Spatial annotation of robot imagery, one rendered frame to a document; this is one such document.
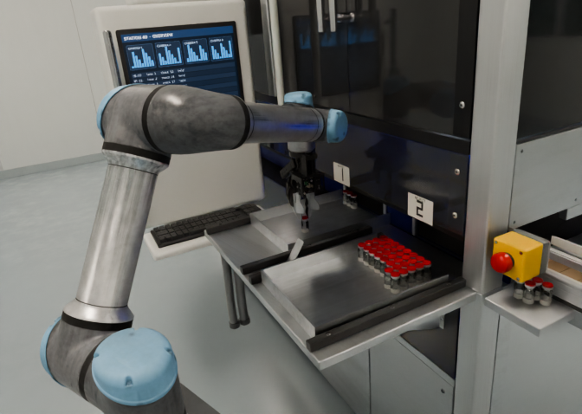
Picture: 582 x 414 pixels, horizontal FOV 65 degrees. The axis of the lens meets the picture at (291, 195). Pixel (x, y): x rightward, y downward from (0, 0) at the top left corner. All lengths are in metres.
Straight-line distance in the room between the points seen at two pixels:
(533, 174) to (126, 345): 0.84
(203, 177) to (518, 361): 1.15
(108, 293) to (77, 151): 5.48
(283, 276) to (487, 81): 0.62
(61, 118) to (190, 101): 5.48
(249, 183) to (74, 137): 4.61
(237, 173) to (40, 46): 4.61
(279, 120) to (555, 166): 0.60
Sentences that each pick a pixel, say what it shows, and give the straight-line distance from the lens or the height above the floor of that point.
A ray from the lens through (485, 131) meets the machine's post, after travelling 0.96.
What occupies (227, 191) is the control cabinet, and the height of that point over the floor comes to 0.87.
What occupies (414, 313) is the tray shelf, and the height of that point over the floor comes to 0.88.
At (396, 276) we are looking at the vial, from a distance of 1.04.
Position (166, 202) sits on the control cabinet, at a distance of 1.71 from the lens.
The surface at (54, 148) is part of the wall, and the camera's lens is 6.26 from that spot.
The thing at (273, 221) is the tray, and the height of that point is 0.88.
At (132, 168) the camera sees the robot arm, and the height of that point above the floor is 1.25.
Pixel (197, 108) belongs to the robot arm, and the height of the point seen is 1.35.
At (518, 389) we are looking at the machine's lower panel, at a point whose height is 0.53.
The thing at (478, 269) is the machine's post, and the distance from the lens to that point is 1.06.
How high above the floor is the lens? 1.46
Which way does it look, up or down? 21 degrees down
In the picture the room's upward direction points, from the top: 5 degrees counter-clockwise
